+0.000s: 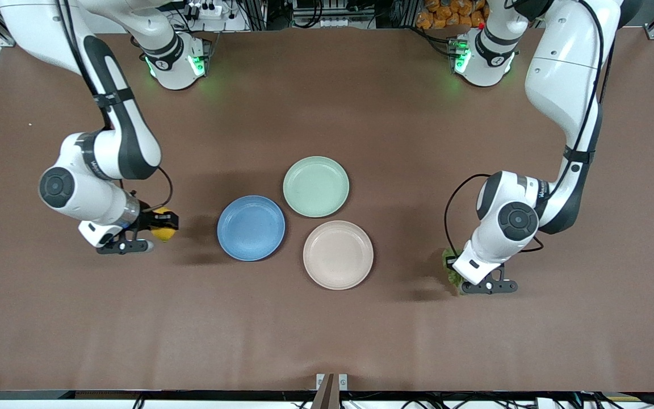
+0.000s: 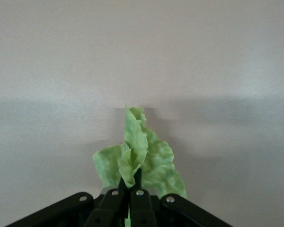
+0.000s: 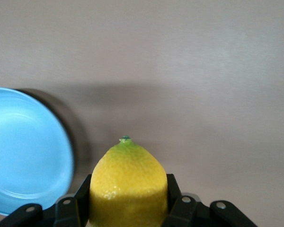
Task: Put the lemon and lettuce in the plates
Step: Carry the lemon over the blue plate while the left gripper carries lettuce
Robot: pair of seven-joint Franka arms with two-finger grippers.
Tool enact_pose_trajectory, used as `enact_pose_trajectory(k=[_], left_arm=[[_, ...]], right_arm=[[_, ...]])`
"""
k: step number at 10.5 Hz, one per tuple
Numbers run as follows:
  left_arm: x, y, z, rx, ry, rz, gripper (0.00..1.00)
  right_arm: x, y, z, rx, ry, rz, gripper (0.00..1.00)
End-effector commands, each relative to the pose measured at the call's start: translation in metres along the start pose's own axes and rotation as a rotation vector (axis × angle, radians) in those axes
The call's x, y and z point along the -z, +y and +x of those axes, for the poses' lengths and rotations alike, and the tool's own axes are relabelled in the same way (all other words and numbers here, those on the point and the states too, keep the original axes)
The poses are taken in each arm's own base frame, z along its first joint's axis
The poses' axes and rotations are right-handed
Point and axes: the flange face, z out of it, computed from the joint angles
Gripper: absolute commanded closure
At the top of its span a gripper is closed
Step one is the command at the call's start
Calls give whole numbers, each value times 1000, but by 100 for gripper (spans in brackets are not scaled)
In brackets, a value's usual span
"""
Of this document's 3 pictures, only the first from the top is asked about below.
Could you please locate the bag of oranges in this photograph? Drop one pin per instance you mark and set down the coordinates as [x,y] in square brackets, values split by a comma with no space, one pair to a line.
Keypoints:
[446,14]

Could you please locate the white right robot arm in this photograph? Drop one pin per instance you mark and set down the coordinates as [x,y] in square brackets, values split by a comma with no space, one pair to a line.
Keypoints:
[94,199]

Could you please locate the green plate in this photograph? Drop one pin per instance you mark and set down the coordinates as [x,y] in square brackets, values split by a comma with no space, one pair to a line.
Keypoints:
[315,186]

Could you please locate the black table edge rail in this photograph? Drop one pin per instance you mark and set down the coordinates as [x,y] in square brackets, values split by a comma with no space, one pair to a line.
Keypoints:
[20,394]

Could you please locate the blue plate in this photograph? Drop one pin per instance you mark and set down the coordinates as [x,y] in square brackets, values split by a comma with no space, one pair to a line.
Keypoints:
[251,228]

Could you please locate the white power strip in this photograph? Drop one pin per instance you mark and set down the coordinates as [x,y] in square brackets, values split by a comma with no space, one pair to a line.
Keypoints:
[205,9]

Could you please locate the green lettuce leaf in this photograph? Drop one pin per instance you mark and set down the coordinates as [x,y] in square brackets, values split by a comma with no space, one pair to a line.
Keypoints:
[452,277]

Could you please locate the beige plate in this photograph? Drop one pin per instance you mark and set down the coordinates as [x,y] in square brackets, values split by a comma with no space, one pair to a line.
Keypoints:
[338,255]

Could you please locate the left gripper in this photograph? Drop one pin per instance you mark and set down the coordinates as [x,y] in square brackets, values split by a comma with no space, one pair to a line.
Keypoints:
[450,262]

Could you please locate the yellow lemon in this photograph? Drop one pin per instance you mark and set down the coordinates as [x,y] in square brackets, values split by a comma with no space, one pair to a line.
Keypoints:
[163,234]

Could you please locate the brown wooden post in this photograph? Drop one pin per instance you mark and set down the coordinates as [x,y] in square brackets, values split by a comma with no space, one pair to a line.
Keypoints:
[327,395]

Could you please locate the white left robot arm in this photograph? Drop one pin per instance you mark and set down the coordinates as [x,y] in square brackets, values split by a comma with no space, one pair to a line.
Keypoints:
[560,68]

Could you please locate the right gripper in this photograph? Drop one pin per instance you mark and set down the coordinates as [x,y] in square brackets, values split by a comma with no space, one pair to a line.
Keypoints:
[146,220]

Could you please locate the small metal bracket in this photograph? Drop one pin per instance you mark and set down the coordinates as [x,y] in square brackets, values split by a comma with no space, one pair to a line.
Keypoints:
[343,382]
[319,382]

